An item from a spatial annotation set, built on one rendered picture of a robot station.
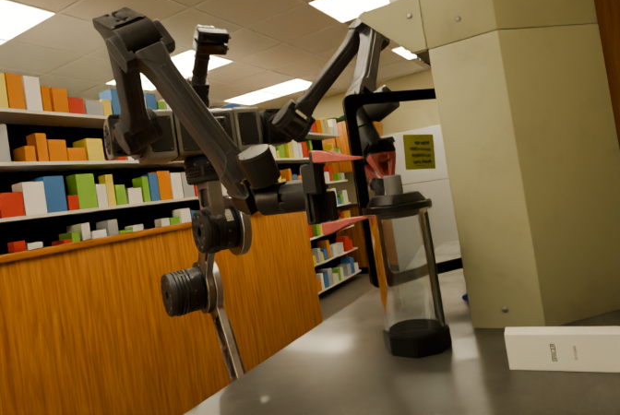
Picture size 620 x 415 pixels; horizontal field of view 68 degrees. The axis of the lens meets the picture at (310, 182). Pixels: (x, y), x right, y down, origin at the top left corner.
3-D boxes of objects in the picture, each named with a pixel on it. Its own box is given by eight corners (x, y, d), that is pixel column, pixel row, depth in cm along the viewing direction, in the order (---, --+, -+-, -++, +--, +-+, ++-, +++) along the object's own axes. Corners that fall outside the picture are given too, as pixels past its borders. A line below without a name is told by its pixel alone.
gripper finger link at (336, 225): (357, 187, 72) (305, 194, 77) (363, 232, 72) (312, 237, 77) (374, 184, 78) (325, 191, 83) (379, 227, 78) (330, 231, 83)
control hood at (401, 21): (467, 77, 106) (459, 34, 106) (427, 49, 78) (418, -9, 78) (418, 89, 111) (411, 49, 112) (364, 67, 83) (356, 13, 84)
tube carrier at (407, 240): (462, 329, 73) (441, 195, 74) (435, 354, 65) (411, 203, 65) (401, 325, 80) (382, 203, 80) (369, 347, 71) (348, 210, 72)
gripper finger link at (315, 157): (351, 143, 72) (300, 152, 77) (358, 188, 72) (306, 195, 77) (368, 144, 78) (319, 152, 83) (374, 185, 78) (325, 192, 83)
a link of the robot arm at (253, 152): (269, 187, 94) (236, 210, 90) (247, 137, 90) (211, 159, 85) (305, 195, 85) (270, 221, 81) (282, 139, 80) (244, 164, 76)
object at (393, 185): (437, 210, 74) (430, 169, 74) (411, 218, 66) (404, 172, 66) (386, 215, 79) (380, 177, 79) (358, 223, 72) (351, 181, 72)
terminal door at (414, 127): (492, 261, 104) (463, 86, 105) (373, 290, 93) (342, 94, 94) (489, 260, 105) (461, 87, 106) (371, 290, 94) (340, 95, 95)
